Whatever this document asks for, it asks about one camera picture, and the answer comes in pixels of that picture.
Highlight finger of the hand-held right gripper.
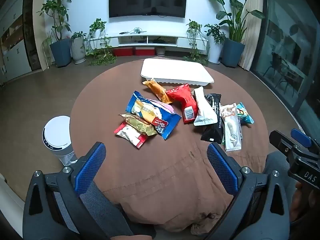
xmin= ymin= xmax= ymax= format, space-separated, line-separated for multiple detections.
xmin=291 ymin=128 xmax=320 ymax=156
xmin=269 ymin=129 xmax=305 ymax=165

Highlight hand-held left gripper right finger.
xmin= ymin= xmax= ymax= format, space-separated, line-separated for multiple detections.
xmin=206 ymin=142 xmax=292 ymax=240

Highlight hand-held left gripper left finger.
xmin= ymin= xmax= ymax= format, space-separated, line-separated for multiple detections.
xmin=22 ymin=142 xmax=135 ymax=240

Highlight black snack packet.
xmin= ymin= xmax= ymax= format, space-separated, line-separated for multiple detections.
xmin=201 ymin=93 xmax=223 ymax=145

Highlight white beige snack packet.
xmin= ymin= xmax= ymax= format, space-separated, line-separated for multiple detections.
xmin=219 ymin=102 xmax=243 ymax=152

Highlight teal snack packet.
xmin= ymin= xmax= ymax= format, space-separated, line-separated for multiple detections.
xmin=236 ymin=102 xmax=255 ymax=125

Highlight red white snack packet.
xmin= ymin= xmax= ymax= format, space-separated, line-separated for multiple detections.
xmin=114 ymin=121 xmax=148 ymax=150

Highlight gold snack packet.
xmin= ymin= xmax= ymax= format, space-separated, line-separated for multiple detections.
xmin=118 ymin=113 xmax=158 ymax=136

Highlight white pouch snack packet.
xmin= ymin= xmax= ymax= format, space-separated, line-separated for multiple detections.
xmin=193 ymin=86 xmax=218 ymax=127

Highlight blue roll cake packet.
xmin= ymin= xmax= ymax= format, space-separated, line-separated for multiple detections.
xmin=125 ymin=91 xmax=182 ymax=141

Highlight pink snack packet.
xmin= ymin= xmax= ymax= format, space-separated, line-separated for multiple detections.
xmin=147 ymin=99 xmax=177 ymax=114

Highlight orange snack packet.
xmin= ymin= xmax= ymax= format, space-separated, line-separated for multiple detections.
xmin=142 ymin=78 xmax=173 ymax=105

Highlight white foam tray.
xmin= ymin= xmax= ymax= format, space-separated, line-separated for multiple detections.
xmin=140 ymin=58 xmax=215 ymax=85

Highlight person's right hand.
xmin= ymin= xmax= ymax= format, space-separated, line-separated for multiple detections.
xmin=291 ymin=183 xmax=315 ymax=221

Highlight white round appliance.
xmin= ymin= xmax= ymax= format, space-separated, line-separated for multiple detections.
xmin=42 ymin=115 xmax=78 ymax=167

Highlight glass sliding door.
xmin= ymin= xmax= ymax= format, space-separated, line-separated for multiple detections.
xmin=250 ymin=0 xmax=320 ymax=125

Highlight large-leaf plant blue pot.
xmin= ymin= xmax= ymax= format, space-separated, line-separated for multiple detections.
xmin=204 ymin=0 xmax=266 ymax=68

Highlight bushy plant white pot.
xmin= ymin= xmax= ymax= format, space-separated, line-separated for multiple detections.
xmin=204 ymin=24 xmax=226 ymax=64

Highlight beige curtain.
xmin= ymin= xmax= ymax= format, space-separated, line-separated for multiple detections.
xmin=239 ymin=0 xmax=267 ymax=71

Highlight small plant white ribbed pot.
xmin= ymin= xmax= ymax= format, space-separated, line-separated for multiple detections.
xmin=71 ymin=31 xmax=87 ymax=64

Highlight tall leafy plant blue pot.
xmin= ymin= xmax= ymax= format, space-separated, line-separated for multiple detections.
xmin=37 ymin=0 xmax=72 ymax=68

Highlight trailing vine plant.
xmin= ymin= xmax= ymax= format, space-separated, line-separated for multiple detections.
xmin=85 ymin=18 xmax=117 ymax=66
xmin=183 ymin=19 xmax=209 ymax=66

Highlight white television cabinet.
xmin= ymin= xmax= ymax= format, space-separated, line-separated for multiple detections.
xmin=90 ymin=33 xmax=209 ymax=55

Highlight tangled cables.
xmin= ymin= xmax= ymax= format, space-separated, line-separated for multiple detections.
xmin=119 ymin=27 xmax=147 ymax=35

